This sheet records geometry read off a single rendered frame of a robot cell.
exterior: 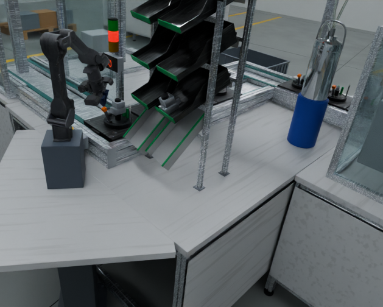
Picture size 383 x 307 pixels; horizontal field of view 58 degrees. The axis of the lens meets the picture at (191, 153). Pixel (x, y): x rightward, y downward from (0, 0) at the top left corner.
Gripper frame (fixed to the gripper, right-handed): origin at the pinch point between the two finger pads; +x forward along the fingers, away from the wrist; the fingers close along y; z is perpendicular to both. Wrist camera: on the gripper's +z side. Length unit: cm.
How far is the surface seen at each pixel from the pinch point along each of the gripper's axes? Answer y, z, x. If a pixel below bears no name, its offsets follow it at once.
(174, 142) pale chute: 18.1, -39.5, 4.0
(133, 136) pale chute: 12.1, -18.4, 8.7
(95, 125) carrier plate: 3.4, 5.7, 12.9
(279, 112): -71, -79, 54
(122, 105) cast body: -5.1, -6.3, 6.4
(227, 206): 31, -63, 24
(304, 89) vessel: -41, -90, 14
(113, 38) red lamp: -29.5, 3.0, -15.2
